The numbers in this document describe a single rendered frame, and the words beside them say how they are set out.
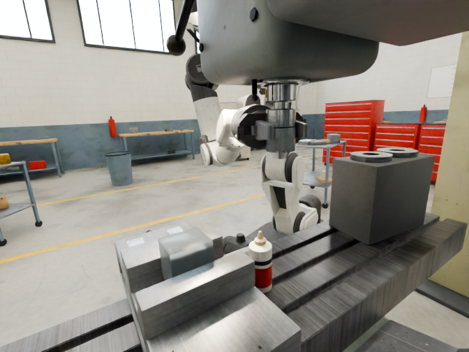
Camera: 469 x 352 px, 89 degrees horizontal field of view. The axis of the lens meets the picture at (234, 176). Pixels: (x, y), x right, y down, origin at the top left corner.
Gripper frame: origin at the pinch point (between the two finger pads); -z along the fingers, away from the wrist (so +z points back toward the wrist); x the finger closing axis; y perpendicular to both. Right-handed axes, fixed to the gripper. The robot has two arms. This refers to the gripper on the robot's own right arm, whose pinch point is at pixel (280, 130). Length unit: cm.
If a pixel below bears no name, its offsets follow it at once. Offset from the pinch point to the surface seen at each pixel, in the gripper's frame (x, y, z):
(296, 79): 0.5, -7.0, -4.2
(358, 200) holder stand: 23.4, 17.8, 8.5
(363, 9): -0.4, -10.6, -17.1
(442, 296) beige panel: 146, 121, 65
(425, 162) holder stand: 41.4, 10.2, 8.8
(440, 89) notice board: 758, -51, 566
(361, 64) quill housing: 8.1, -8.4, -6.9
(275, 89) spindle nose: -1.6, -6.0, -1.7
